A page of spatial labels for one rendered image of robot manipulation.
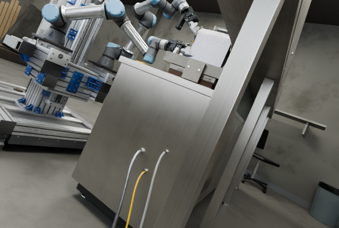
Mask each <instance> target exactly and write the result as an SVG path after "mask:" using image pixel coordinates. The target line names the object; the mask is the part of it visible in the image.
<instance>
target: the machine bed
mask: <svg viewBox="0 0 339 228"><path fill-rule="evenodd" d="M118 61H119V62H120V63H123V64H126V65H128V66H131V67H134V68H137V69H139V70H142V71H144V72H147V73H149V74H152V75H155V76H157V77H160V78H162V79H165V80H167V81H170V82H172V83H175V84H178V85H180V86H183V87H185V88H188V89H190V90H193V91H195V92H198V93H201V94H203V95H206V96H208V97H211V96H212V94H213V91H214V90H212V89H210V88H207V87H204V86H202V85H199V84H196V83H194V82H191V81H188V80H186V79H183V78H180V77H177V76H175V75H172V74H169V73H167V72H164V71H161V70H159V69H156V68H153V67H151V66H148V65H145V64H142V63H140V62H137V61H134V60H132V59H129V58H126V57H124V56H120V58H119V60H118ZM234 116H235V117H236V118H237V119H238V120H239V121H240V122H241V123H242V124H243V125H244V123H245V121H244V120H243V119H242V117H241V116H240V115H239V114H238V113H237V112H235V115H234Z"/></svg>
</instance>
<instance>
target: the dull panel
mask: <svg viewBox="0 0 339 228"><path fill-rule="evenodd" d="M253 103H254V100H253V97H252V93H251V89H250V85H249V83H248V85H247V87H246V90H245V92H244V94H243V96H242V99H241V101H240V103H239V106H238V108H237V110H236V112H237V113H238V114H239V115H240V116H241V117H242V119H243V120H244V121H246V119H247V116H248V114H249V112H250V110H251V107H252V105H253Z"/></svg>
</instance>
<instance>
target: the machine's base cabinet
mask: <svg viewBox="0 0 339 228"><path fill-rule="evenodd" d="M209 101H210V97H208V96H206V95H203V94H201V93H198V92H195V91H193V90H190V89H188V88H185V87H183V86H180V85H178V84H175V83H172V82H170V81H167V80H165V79H162V78H160V77H157V76H155V75H152V74H149V73H147V72H144V71H142V70H139V69H137V68H134V67H131V66H128V65H126V64H123V63H121V65H120V68H119V70H118V72H117V74H116V77H115V79H114V81H113V83H112V85H111V88H110V90H109V92H108V94H107V97H106V99H105V101H104V104H103V106H102V108H101V110H100V113H99V115H98V117H97V119H96V122H95V124H94V126H93V128H92V131H91V133H90V135H89V137H88V140H87V142H86V144H85V146H84V149H83V151H82V153H81V155H80V158H79V160H78V162H77V164H76V167H75V169H74V171H73V174H72V176H71V177H72V178H73V179H75V180H76V181H77V182H78V185H77V187H76V189H77V190H79V191H80V192H81V195H80V196H81V198H83V199H89V200H90V201H92V202H93V203H94V204H95V205H96V206H97V207H99V208H100V209H101V210H102V211H103V212H105V213H106V214H107V215H108V216H109V217H110V218H112V219H113V220H114V219H115V215H116V212H117V209H118V205H119V202H120V198H121V194H122V190H123V187H124V183H125V179H126V175H127V171H128V168H129V165H130V163H131V160H132V158H133V156H134V155H135V153H136V152H137V151H138V149H139V148H143V149H144V151H143V153H140V154H139V155H138V156H137V158H136V159H135V161H134V164H133V166H132V169H131V173H130V176H129V180H128V184H127V189H126V192H125V196H124V200H123V204H122V207H121V211H120V214H119V218H118V221H117V224H119V225H120V226H121V227H122V228H126V224H127V220H128V215H129V211H130V206H131V201H132V196H133V192H134V188H135V185H136V182H137V180H138V178H139V176H140V175H141V173H142V172H143V169H147V173H144V174H143V175H142V176H141V178H140V180H139V182H138V185H137V188H136V191H135V196H134V201H133V206H132V210H131V215H130V219H129V224H128V228H139V227H140V224H141V220H142V216H143V213H144V209H145V205H146V201H147V197H148V193H149V189H150V185H151V181H152V177H153V173H154V170H155V167H156V164H157V162H158V159H159V158H160V156H161V154H162V153H163V150H164V149H166V150H167V151H168V152H167V154H164V155H163V157H162V158H161V160H160V163H159V165H158V168H157V171H156V175H155V178H154V182H153V186H152V191H151V195H150V199H149V203H148V207H147V211H146V215H145V218H144V222H143V226H142V228H153V227H154V225H155V223H156V221H157V218H158V216H159V214H160V212H161V209H162V207H163V205H164V203H165V200H166V198H167V196H168V193H169V191H170V189H171V187H172V185H173V182H174V180H175V178H176V175H177V173H178V171H179V169H180V166H181V164H182V162H183V160H184V157H185V155H186V153H187V150H188V148H189V146H190V144H191V141H192V139H193V137H194V135H195V132H196V130H197V128H198V125H199V123H200V121H201V119H202V116H203V114H204V112H205V110H206V107H207V105H208V103H209ZM243 126H244V125H243V124H242V123H241V122H240V121H239V120H238V119H237V118H236V117H235V116H234V117H233V119H232V122H231V124H230V126H229V128H228V131H227V133H226V135H225V137H224V140H223V142H222V144H221V146H220V149H219V151H218V153H217V155H216V158H215V160H214V162H213V165H212V167H211V169H210V171H209V174H208V176H207V178H206V180H205V183H204V185H203V187H202V190H201V192H200V194H199V196H198V199H197V201H196V203H195V205H194V206H196V205H197V204H198V203H199V202H200V201H201V200H202V199H204V198H205V197H206V196H207V195H208V194H209V193H210V192H211V191H213V190H214V189H215V188H216V187H217V185H218V182H219V180H220V178H221V175H222V173H223V171H224V169H225V166H226V164H227V162H228V160H229V157H230V155H231V153H232V151H233V148H234V146H235V144H236V141H237V139H238V137H239V135H240V132H241V130H242V128H243Z"/></svg>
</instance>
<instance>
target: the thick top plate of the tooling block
mask: <svg viewBox="0 0 339 228"><path fill-rule="evenodd" d="M189 59H192V58H189V57H186V56H183V55H180V54H176V53H173V52H170V51H166V54H165V56H164V58H163V60H164V61H165V62H166V63H167V64H169V65H171V63H172V64H175V65H178V66H181V67H184V68H185V67H186V65H187V63H188V60H189ZM192 60H195V59H192ZM195 61H198V60H195ZM198 62H201V61H198ZM201 63H204V62H201ZM204 64H206V67H205V69H204V72H203V74H204V75H207V76H210V77H213V78H216V79H217V80H219V78H220V76H221V73H222V71H223V68H220V67H217V66H214V65H211V64H207V63H204Z"/></svg>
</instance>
